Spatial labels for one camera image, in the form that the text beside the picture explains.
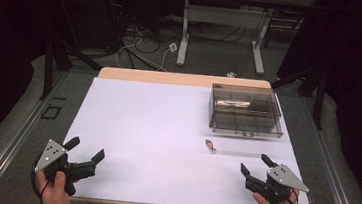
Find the white-legged background table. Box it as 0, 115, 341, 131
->
156, 0, 316, 80

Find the black metal stand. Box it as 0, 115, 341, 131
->
266, 62, 330, 131
38, 37, 106, 107

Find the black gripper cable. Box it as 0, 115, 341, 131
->
28, 157, 53, 204
287, 188, 301, 204

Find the clear plastic drawer box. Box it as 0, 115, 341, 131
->
205, 82, 289, 141

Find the black floor hatch frame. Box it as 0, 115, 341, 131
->
40, 102, 63, 122

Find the small colourful fish-shaped item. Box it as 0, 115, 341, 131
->
203, 139, 218, 154

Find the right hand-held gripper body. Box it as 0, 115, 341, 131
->
243, 161, 312, 204

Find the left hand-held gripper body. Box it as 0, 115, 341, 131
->
32, 137, 100, 199

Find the shiny copper-coloured wrapped item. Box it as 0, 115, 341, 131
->
215, 97, 251, 111

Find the aluminium floor rail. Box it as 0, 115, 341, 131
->
0, 64, 70, 204
294, 100, 362, 204

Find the white table mat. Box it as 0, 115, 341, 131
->
58, 73, 324, 204

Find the tangle of floor cables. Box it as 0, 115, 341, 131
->
100, 0, 267, 82

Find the person's left hand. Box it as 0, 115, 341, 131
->
33, 168, 75, 204

